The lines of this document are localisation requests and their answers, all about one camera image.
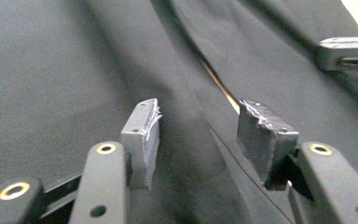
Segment black pants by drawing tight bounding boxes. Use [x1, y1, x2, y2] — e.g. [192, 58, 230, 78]
[0, 0, 358, 224]

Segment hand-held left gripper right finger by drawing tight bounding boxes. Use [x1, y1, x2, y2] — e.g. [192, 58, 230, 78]
[236, 98, 300, 191]

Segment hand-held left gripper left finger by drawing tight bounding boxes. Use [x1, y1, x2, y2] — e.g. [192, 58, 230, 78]
[120, 98, 162, 190]

